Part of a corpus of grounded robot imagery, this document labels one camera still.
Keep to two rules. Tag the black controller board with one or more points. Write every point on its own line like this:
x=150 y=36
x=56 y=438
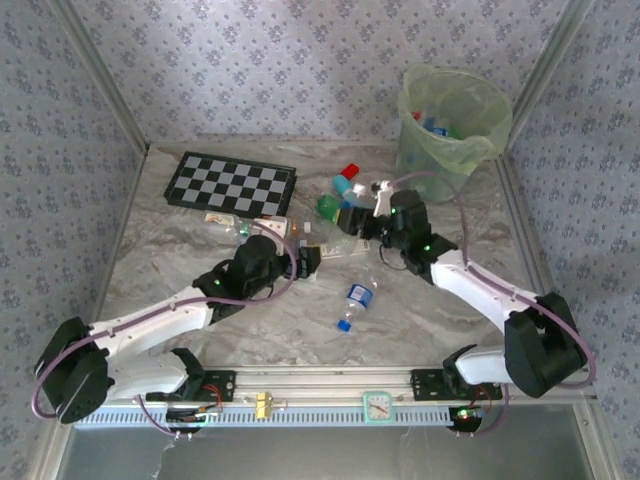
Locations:
x=467 y=416
x=195 y=416

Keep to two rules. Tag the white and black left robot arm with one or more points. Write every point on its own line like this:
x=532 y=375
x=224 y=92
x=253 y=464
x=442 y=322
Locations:
x=150 y=322

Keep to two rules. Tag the black and grey chessboard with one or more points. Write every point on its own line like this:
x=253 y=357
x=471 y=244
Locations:
x=225 y=182

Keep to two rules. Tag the green bag trash bin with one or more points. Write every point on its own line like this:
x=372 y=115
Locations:
x=495 y=115

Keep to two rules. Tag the mint green square clock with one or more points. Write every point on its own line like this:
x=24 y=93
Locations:
x=378 y=407

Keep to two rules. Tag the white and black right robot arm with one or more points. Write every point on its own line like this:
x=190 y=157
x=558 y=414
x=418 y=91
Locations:
x=475 y=287

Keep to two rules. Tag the aluminium table side rail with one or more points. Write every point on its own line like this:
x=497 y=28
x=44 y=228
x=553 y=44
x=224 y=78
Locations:
x=120 y=225
x=522 y=220

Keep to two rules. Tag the grey mesh waste bin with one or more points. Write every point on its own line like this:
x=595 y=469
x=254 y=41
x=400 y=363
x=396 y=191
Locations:
x=420 y=170

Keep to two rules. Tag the aluminium frame post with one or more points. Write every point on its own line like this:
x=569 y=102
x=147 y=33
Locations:
x=102 y=75
x=549 y=75

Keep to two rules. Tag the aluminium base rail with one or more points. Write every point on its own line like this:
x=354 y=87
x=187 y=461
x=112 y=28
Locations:
x=325 y=385

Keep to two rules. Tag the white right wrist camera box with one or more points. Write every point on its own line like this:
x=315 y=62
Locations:
x=384 y=197

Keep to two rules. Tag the brass padlock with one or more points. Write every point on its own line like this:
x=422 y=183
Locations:
x=264 y=404

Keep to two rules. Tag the green plastic bottle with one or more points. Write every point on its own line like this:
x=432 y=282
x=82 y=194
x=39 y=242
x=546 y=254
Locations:
x=327 y=205

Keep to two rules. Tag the blue toy microphone red top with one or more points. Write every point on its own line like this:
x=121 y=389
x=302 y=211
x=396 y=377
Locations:
x=345 y=184

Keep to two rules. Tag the blue plastic bottle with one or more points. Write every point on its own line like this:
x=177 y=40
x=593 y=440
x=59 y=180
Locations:
x=430 y=122

